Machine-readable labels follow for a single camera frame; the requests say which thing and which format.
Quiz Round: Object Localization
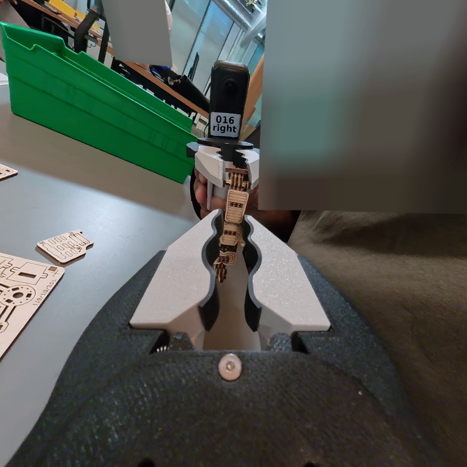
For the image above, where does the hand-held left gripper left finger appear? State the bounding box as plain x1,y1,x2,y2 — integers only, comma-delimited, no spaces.
129,209,225,351

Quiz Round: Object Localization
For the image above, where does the small wooden parts card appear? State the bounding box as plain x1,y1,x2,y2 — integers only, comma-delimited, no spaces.
36,229,95,265

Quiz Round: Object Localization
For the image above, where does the green plastic bin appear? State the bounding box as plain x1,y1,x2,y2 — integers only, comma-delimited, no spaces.
0,21,198,184

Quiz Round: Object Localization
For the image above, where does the small wooden puzzle model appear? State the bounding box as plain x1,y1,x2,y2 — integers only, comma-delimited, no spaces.
213,171,250,283

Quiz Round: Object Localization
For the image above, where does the large wooden parts sheet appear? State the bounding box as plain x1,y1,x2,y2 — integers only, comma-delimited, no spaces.
0,252,65,360

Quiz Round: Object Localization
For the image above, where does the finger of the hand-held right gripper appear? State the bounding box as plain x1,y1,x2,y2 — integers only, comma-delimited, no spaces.
242,149,260,191
195,147,225,184

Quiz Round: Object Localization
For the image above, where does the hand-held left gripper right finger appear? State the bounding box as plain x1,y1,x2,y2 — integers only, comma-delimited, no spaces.
242,215,332,351

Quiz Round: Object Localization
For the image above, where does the wooden workbench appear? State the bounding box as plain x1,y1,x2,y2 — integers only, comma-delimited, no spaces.
7,0,114,55

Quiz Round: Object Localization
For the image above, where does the person's right hand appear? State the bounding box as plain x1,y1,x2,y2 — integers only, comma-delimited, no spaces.
193,171,209,207

